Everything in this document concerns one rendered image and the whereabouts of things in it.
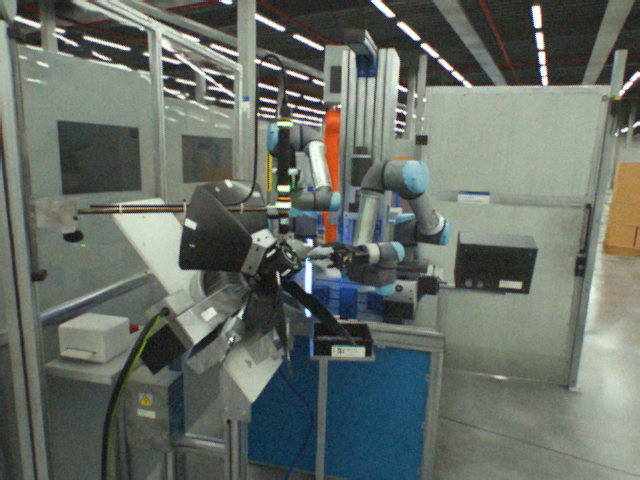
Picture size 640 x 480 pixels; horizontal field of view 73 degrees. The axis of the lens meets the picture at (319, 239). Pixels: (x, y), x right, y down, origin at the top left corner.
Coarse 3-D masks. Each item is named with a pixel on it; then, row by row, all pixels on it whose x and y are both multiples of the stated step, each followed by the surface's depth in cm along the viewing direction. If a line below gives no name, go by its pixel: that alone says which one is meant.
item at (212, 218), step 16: (208, 192) 112; (192, 208) 107; (208, 208) 111; (224, 208) 115; (208, 224) 110; (224, 224) 114; (240, 224) 119; (192, 240) 105; (208, 240) 110; (224, 240) 114; (240, 240) 119; (192, 256) 106; (208, 256) 110; (224, 256) 115; (240, 256) 120
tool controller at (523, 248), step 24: (480, 240) 156; (504, 240) 156; (528, 240) 155; (456, 264) 162; (480, 264) 156; (504, 264) 154; (528, 264) 152; (480, 288) 161; (504, 288) 158; (528, 288) 156
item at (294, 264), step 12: (276, 240) 129; (264, 252) 128; (276, 252) 125; (288, 252) 132; (264, 264) 126; (276, 264) 125; (288, 264) 125; (300, 264) 132; (252, 276) 127; (264, 276) 128; (288, 276) 127; (264, 288) 128
